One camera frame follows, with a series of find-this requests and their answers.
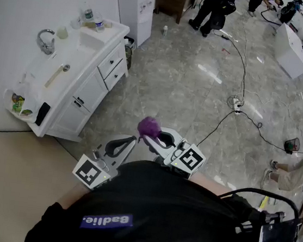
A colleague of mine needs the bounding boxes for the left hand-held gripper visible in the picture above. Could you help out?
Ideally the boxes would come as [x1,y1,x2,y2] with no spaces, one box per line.
[71,128,138,196]

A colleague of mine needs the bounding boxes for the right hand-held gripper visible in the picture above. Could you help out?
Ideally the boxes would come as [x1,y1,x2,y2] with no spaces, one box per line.
[137,125,210,183]

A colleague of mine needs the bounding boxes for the purple cloth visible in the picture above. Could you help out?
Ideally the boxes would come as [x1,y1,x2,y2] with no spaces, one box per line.
[135,115,165,145]

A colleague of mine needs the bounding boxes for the white drawer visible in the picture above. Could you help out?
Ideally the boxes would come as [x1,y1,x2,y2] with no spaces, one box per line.
[95,40,125,82]
[103,57,130,93]

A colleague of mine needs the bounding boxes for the person's left forearm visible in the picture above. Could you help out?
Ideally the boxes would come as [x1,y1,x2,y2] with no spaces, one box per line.
[57,180,92,212]

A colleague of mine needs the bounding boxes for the person's right forearm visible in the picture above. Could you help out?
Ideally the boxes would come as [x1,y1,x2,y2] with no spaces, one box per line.
[188,171,233,199]

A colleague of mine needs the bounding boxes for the white cabinet door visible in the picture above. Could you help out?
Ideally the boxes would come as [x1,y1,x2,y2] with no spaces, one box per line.
[50,95,93,138]
[72,66,112,114]

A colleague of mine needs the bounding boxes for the person's black shirt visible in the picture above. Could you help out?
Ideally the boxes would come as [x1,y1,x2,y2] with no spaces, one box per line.
[24,147,270,242]

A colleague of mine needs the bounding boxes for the white power strip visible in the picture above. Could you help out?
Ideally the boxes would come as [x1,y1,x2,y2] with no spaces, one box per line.
[230,97,244,116]

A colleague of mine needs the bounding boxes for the black phone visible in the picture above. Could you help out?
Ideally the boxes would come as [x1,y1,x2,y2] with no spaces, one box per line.
[34,101,52,128]

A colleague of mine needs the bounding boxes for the black mesh trash bin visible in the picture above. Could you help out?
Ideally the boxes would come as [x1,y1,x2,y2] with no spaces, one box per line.
[121,36,137,71]

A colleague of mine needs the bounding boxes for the long wooden strip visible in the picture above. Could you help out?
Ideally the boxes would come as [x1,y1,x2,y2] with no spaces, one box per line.
[44,62,65,90]

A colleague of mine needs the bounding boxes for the white vanity sink cabinet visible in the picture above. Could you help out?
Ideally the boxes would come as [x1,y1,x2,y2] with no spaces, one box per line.
[1,8,135,148]

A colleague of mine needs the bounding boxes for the white plastic bag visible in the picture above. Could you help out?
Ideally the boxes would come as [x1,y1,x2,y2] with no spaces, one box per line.
[1,79,46,124]

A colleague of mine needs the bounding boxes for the small black mesh wastebasket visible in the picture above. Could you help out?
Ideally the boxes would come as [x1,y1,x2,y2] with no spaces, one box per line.
[283,136,302,156]

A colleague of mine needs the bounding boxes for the chrome faucet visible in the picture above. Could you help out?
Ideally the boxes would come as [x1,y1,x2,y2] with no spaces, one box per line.
[35,28,58,57]

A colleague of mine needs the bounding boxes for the blue label water bottle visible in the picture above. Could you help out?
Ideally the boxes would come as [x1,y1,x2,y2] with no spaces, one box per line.
[92,11,108,34]

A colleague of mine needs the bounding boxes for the pale green cup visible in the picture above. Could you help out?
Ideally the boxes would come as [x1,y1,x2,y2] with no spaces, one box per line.
[55,25,70,40]

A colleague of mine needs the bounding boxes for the clear glass cup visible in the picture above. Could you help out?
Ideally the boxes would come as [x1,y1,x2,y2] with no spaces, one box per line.
[69,16,83,30]

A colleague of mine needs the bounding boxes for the green label water bottle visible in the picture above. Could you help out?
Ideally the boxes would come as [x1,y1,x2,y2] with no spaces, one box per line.
[78,1,97,28]

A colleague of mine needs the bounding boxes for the white box cabinet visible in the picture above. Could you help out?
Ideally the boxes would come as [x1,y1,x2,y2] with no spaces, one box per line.
[270,22,303,81]

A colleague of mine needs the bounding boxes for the black equipment bag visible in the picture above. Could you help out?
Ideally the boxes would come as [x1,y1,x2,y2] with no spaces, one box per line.
[278,0,303,26]

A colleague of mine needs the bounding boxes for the thin black cable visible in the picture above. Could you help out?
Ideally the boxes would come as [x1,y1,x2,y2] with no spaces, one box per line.
[196,105,295,159]
[204,29,253,108]

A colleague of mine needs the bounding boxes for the thick black cable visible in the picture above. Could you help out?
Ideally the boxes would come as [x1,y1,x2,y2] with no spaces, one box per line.
[216,184,303,227]

